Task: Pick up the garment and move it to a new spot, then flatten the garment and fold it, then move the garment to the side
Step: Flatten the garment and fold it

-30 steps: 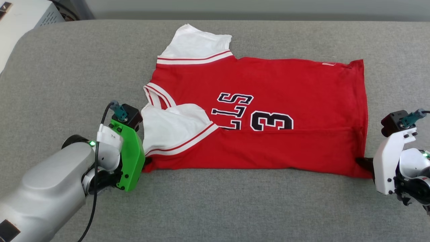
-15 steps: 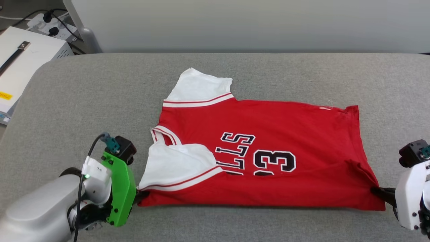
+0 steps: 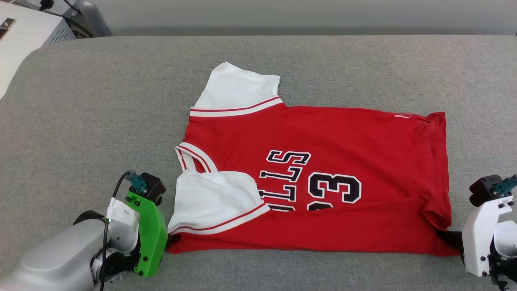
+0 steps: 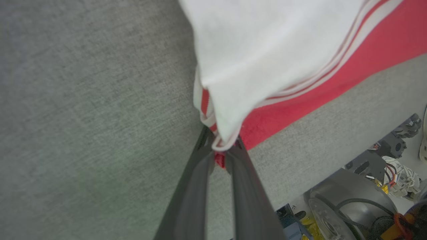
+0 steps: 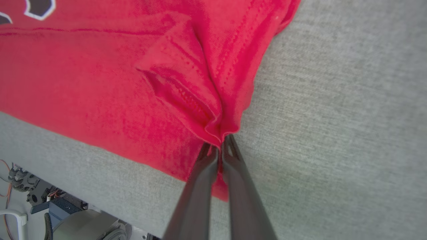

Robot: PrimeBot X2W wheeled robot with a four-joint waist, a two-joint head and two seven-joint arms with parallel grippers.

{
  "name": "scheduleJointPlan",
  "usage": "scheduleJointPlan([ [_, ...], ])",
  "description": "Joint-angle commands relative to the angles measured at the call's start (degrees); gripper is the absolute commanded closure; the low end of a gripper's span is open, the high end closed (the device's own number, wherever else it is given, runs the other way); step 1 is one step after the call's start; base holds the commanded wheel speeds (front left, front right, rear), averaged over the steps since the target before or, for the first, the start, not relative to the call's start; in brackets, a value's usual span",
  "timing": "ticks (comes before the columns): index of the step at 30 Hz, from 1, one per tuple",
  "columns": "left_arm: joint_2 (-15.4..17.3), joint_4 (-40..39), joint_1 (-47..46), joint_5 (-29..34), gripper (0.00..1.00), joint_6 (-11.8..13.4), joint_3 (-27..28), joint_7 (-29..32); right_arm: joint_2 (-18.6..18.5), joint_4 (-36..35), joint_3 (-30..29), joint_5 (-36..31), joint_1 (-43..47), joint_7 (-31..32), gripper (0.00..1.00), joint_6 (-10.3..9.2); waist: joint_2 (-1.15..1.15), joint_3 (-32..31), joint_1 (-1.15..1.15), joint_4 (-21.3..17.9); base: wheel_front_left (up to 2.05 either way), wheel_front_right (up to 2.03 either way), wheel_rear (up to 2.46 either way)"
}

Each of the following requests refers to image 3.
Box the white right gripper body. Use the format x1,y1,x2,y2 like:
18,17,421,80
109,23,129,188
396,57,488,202
461,197,514,278

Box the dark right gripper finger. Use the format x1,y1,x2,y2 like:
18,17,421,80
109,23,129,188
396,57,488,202
436,229,464,253

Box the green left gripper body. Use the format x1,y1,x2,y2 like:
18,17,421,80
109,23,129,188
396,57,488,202
125,190,169,278

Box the red white basketball jersey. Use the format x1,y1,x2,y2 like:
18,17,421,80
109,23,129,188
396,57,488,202
167,61,461,257

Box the grey partition foot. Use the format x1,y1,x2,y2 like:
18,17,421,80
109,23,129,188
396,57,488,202
74,0,112,38

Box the white equipment box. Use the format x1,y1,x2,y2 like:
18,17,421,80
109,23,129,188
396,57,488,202
0,2,78,100

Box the white power strip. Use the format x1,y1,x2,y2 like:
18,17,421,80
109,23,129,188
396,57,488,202
23,0,82,17

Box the white partition panel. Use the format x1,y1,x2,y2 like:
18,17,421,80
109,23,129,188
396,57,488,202
91,0,517,36

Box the white paper cable tag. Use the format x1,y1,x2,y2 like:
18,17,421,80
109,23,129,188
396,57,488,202
107,198,140,227

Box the black left cable teal plug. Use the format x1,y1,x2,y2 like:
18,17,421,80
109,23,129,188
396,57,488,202
99,169,148,291

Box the black cable teal plug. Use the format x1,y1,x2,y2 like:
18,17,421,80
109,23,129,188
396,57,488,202
99,169,148,291
493,173,517,195

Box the black right cable teal plug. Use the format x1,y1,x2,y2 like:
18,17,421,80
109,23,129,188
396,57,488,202
493,173,517,195

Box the black power cable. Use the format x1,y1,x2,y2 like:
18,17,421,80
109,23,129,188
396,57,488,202
38,0,94,39

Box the black strap handle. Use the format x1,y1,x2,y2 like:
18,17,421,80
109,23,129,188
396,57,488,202
0,18,17,40

